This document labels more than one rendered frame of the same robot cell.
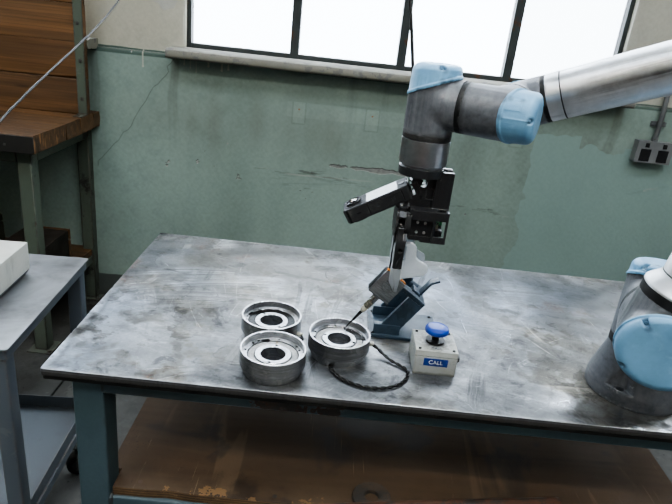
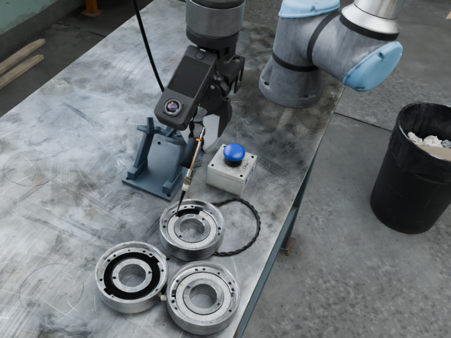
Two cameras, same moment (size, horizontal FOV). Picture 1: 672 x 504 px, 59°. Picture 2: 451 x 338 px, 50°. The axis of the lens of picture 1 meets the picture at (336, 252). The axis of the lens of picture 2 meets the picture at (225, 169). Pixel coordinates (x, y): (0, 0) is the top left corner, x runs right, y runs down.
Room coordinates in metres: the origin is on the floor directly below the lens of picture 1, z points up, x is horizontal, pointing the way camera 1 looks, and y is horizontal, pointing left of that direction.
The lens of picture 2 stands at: (0.68, 0.43, 1.45)
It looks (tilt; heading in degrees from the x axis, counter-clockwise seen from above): 44 degrees down; 288
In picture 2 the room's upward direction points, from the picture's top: 8 degrees clockwise
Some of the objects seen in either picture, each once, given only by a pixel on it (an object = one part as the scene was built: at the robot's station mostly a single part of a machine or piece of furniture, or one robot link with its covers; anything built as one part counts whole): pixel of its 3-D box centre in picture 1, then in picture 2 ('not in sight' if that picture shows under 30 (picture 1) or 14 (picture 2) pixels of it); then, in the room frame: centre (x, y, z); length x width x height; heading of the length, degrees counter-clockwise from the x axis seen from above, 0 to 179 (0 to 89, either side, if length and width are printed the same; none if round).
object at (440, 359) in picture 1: (436, 352); (233, 167); (0.87, -0.19, 0.82); 0.08 x 0.07 x 0.05; 91
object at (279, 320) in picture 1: (271, 324); (132, 277); (0.91, 0.10, 0.82); 0.10 x 0.10 x 0.04
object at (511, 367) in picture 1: (415, 320); (147, 153); (1.05, -0.17, 0.79); 1.20 x 0.60 x 0.02; 91
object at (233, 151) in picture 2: (435, 338); (233, 159); (0.87, -0.18, 0.85); 0.04 x 0.04 x 0.05
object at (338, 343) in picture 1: (338, 342); (191, 231); (0.88, -0.02, 0.82); 0.10 x 0.10 x 0.04
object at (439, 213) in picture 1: (420, 203); (211, 62); (0.91, -0.13, 1.07); 0.09 x 0.08 x 0.12; 90
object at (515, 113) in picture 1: (501, 112); not in sight; (0.88, -0.22, 1.23); 0.11 x 0.11 x 0.08; 65
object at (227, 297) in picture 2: (272, 358); (203, 298); (0.81, 0.08, 0.82); 0.08 x 0.08 x 0.02
